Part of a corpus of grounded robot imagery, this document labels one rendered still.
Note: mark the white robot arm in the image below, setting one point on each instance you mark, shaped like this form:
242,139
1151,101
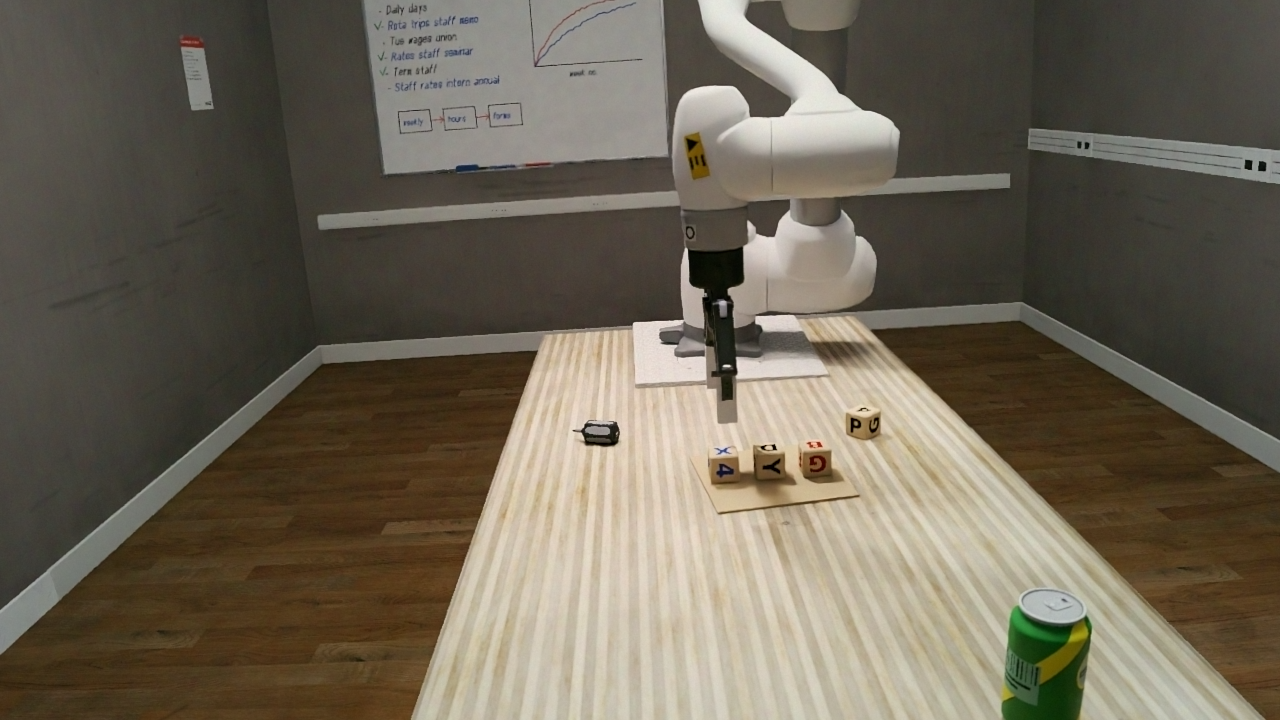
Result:
824,147

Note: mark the green drink can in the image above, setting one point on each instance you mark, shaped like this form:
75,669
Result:
1047,656

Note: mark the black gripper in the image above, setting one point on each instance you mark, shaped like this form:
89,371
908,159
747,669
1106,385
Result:
716,272

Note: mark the tan square mat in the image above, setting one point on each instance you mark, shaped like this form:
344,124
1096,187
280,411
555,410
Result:
750,494

